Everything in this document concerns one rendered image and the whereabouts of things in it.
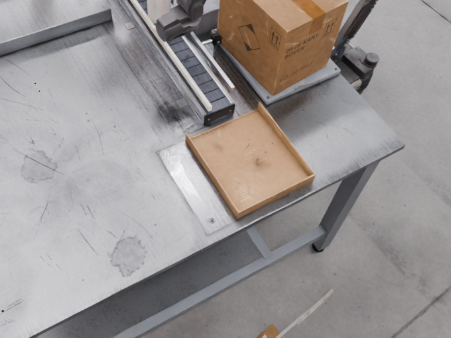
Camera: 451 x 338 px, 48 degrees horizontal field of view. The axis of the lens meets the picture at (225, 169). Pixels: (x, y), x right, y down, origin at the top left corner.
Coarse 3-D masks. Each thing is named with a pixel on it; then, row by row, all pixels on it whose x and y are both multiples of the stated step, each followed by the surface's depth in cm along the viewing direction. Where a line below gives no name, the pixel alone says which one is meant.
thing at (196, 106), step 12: (120, 0) 180; (132, 12) 174; (144, 36) 174; (156, 48) 166; (192, 48) 167; (168, 60) 163; (168, 72) 165; (180, 84) 161; (192, 96) 156; (228, 96) 157; (192, 108) 159; (228, 108) 156; (204, 120) 154; (216, 120) 157
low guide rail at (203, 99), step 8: (136, 8) 172; (144, 16) 168; (152, 24) 166; (160, 40) 163; (168, 48) 161; (176, 56) 159; (176, 64) 159; (184, 72) 156; (192, 80) 154; (192, 88) 155; (200, 96) 152; (208, 104) 150
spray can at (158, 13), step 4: (156, 0) 157; (160, 0) 157; (164, 0) 157; (168, 0) 158; (156, 4) 159; (160, 4) 158; (164, 4) 158; (168, 4) 159; (156, 8) 160; (160, 8) 159; (164, 8) 159; (168, 8) 160; (156, 12) 162; (160, 12) 161; (164, 12) 161; (156, 16) 163
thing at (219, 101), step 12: (144, 0) 177; (144, 24) 171; (180, 48) 166; (180, 60) 163; (192, 60) 164; (180, 72) 161; (192, 72) 161; (204, 72) 162; (204, 84) 159; (216, 84) 159; (216, 96) 156; (204, 108) 154; (216, 108) 154
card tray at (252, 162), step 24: (240, 120) 158; (264, 120) 159; (192, 144) 148; (216, 144) 152; (240, 144) 153; (264, 144) 154; (288, 144) 152; (216, 168) 148; (240, 168) 149; (264, 168) 149; (288, 168) 150; (240, 192) 144; (264, 192) 145; (288, 192) 145; (240, 216) 139
